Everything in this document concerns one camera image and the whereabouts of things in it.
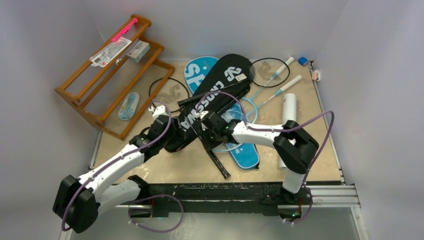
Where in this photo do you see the black badminton racket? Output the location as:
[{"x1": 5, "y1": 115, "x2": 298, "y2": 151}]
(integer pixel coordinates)
[
  {"x1": 248, "y1": 57, "x2": 294, "y2": 89},
  {"x1": 154, "y1": 77, "x2": 231, "y2": 180}
]

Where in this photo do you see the black Crossway racket cover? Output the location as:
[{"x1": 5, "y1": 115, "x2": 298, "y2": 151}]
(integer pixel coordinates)
[{"x1": 165, "y1": 53, "x2": 252, "y2": 153}]

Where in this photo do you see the white shuttlecock tube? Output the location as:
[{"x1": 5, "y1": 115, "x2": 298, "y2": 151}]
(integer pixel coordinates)
[{"x1": 278, "y1": 93, "x2": 298, "y2": 172}]

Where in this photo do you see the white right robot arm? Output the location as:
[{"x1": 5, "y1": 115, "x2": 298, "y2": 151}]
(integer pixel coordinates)
[{"x1": 196, "y1": 111, "x2": 320, "y2": 204}]

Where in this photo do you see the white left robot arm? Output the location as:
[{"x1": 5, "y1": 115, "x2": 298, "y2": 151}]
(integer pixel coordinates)
[{"x1": 52, "y1": 113, "x2": 179, "y2": 233}]

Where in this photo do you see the light blue badminton racket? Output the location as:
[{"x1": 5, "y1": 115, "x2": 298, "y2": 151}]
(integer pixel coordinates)
[
  {"x1": 211, "y1": 74, "x2": 303, "y2": 153},
  {"x1": 234, "y1": 56, "x2": 295, "y2": 123}
]

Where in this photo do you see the blue racket cover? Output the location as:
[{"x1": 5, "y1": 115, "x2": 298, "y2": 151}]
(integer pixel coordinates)
[{"x1": 184, "y1": 56, "x2": 260, "y2": 170}]

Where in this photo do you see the blue white plastic packet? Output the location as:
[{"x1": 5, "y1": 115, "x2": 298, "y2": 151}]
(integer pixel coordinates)
[{"x1": 118, "y1": 92, "x2": 140, "y2": 121}]

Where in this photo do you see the wooden shelf rack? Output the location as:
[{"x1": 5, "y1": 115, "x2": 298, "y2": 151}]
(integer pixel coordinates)
[{"x1": 55, "y1": 14, "x2": 175, "y2": 140}]

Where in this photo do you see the small white box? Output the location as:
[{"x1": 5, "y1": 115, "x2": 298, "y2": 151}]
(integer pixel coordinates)
[{"x1": 126, "y1": 40, "x2": 150, "y2": 63}]

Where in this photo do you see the clear stationery packet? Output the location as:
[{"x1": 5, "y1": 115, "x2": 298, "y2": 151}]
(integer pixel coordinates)
[{"x1": 89, "y1": 37, "x2": 132, "y2": 68}]

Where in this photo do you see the small blue block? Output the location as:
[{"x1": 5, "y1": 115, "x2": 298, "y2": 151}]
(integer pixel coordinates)
[{"x1": 297, "y1": 57, "x2": 310, "y2": 67}]

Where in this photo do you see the pink white clip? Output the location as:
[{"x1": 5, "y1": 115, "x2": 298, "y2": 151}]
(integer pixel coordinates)
[{"x1": 311, "y1": 69, "x2": 321, "y2": 82}]

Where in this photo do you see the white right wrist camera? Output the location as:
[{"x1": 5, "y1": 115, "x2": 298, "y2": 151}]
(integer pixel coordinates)
[{"x1": 199, "y1": 111, "x2": 210, "y2": 123}]

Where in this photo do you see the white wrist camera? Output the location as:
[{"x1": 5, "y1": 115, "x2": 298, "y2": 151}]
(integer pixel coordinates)
[
  {"x1": 148, "y1": 105, "x2": 169, "y2": 120},
  {"x1": 199, "y1": 111, "x2": 210, "y2": 123}
]

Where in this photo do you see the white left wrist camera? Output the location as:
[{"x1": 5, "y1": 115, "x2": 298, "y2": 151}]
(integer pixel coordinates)
[{"x1": 148, "y1": 105, "x2": 169, "y2": 120}]

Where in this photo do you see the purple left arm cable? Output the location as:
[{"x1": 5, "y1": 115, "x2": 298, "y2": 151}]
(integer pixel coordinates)
[{"x1": 61, "y1": 100, "x2": 173, "y2": 232}]

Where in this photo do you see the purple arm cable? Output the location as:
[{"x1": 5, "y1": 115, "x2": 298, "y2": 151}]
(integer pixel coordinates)
[
  {"x1": 195, "y1": 91, "x2": 335, "y2": 186},
  {"x1": 61, "y1": 100, "x2": 173, "y2": 232}
]

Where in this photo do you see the black metal base frame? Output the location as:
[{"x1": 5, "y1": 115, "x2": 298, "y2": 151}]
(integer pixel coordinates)
[{"x1": 120, "y1": 182, "x2": 360, "y2": 221}]

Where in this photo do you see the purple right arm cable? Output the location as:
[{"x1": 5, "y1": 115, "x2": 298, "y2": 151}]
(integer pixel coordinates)
[{"x1": 195, "y1": 91, "x2": 335, "y2": 186}]

